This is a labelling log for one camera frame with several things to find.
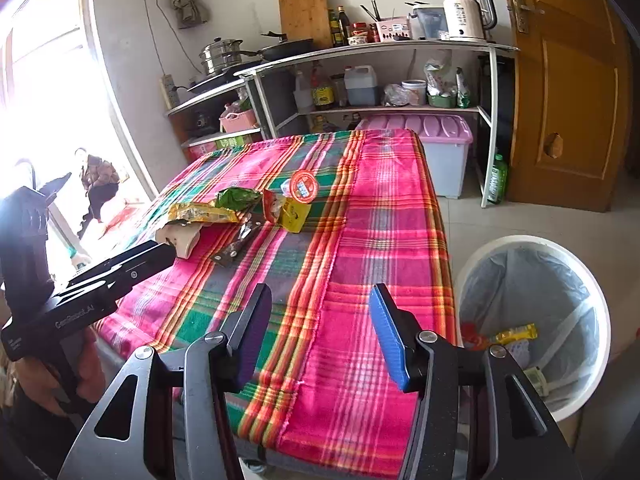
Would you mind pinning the dark glass jar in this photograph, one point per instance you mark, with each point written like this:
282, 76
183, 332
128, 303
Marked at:
338, 92

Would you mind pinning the pink lid storage box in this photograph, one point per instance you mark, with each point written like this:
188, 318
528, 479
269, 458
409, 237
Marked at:
440, 160

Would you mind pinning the wooden door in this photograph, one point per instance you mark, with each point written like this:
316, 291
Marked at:
575, 110

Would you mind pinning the white power strip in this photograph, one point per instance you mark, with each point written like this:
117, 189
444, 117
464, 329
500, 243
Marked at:
169, 91

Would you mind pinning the person's left hand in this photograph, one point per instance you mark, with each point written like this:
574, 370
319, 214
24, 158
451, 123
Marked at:
92, 365

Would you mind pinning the white jerrycan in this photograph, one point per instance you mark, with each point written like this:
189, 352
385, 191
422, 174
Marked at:
361, 87

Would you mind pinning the yellow pouch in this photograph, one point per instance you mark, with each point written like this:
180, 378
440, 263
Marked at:
295, 217

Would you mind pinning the pink cardboard carton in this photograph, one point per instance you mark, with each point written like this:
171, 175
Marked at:
200, 151

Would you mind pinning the yellow snack wrapper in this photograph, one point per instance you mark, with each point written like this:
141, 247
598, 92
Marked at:
200, 212

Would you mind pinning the black induction cooker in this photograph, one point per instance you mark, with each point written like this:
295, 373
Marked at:
215, 82

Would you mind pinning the white electric kettle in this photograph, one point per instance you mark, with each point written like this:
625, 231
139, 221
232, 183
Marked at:
465, 15

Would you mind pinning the pink green plaid blanket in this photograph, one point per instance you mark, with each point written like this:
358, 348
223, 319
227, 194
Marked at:
350, 260

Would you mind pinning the steel steamer pot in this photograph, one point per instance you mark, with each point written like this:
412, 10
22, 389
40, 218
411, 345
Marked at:
220, 57

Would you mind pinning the clear plastic bag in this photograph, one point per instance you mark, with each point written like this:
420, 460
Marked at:
395, 96

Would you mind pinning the small patterned bowl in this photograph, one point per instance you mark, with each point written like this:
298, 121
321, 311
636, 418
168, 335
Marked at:
358, 40

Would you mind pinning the white round bin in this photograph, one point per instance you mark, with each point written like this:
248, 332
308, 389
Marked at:
602, 320

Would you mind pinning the green printed carton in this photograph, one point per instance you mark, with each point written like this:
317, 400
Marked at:
239, 141

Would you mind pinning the tall white metal shelf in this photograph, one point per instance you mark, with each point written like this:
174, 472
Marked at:
380, 50

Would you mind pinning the red plastic bag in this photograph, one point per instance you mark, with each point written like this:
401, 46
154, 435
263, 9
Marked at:
475, 337

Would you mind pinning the dark sauce bottle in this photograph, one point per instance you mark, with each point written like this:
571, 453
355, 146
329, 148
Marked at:
343, 27
333, 30

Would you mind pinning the green white packet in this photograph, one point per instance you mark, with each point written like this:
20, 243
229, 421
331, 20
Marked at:
463, 90

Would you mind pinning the dark rice cooker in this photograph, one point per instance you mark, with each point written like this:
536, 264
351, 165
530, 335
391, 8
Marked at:
206, 124

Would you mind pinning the dark chopsticks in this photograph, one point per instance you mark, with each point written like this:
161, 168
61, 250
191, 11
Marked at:
374, 12

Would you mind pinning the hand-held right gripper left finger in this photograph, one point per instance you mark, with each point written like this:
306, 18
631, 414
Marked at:
252, 340

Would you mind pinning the low white metal shelf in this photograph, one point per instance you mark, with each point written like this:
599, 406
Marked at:
210, 97

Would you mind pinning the green plastic bottle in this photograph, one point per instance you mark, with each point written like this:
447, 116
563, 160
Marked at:
497, 180

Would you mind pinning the white plastic tub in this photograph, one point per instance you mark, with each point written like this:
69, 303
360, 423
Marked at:
414, 94

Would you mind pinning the red lid cup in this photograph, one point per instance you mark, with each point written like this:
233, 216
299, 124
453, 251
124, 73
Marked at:
303, 185

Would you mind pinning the black frying pan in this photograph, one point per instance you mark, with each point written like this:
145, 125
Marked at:
290, 47

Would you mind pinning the green plastic basin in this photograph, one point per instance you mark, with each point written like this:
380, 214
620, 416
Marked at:
442, 101

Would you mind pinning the dark foil wrapper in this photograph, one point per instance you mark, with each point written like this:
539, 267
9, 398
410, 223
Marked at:
235, 245

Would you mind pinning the red white small packet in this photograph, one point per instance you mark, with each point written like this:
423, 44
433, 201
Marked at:
272, 205

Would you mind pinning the wooden cutting board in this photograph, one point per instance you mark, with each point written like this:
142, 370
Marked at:
305, 17

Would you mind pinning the clear plastic bottle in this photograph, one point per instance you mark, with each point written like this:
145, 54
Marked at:
302, 95

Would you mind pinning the translucent bin liner bag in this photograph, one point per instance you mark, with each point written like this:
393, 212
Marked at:
530, 285

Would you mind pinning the pink plastic basket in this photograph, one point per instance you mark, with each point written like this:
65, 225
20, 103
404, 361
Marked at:
239, 122

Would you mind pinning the white plastic bag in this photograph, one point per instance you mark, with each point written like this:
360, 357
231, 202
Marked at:
440, 77

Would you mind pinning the green snack packet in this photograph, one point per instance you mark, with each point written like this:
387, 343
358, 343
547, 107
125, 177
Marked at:
235, 197

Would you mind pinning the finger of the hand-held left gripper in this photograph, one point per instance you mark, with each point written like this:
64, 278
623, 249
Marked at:
150, 267
117, 264

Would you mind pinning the clear plastic jug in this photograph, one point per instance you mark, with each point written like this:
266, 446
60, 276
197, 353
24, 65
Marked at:
427, 22

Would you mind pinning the pink utensil holder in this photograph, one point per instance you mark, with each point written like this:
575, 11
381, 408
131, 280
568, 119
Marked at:
395, 31

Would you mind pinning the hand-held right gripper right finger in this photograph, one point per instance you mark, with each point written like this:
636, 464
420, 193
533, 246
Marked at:
392, 345

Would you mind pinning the yellow label oil bottle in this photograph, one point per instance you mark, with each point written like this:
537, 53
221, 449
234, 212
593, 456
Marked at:
322, 92

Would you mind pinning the long yellow snack packet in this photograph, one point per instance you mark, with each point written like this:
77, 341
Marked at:
515, 334

